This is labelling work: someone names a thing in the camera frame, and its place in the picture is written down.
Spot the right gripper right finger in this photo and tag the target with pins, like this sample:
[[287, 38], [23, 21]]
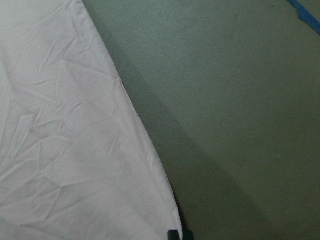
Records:
[[188, 235]]

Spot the pink Snoopy t-shirt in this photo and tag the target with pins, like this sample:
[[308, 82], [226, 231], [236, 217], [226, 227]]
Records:
[[76, 162]]

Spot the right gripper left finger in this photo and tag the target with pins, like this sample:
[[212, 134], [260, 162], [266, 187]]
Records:
[[173, 235]]

